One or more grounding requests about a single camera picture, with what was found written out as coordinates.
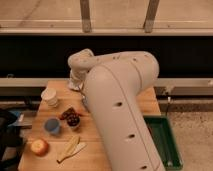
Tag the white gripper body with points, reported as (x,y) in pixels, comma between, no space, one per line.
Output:
(77,78)

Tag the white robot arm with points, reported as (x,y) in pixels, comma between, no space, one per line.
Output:
(110,84)

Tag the light blue crumpled cloth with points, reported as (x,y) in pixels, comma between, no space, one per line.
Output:
(75,88)

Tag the white paper cup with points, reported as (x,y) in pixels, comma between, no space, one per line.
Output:
(49,95)

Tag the bunch of dark grapes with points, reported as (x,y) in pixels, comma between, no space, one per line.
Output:
(67,113)

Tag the small dark bowl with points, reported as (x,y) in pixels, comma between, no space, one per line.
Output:
(73,122)

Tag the blue plastic cup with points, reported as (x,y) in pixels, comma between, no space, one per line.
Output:
(52,126)

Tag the red yellow apple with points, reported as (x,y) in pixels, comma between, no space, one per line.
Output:
(39,147)

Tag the black chair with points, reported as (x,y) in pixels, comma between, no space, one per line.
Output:
(7,138)

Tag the green plastic tray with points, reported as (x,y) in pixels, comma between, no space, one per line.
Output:
(162,135)

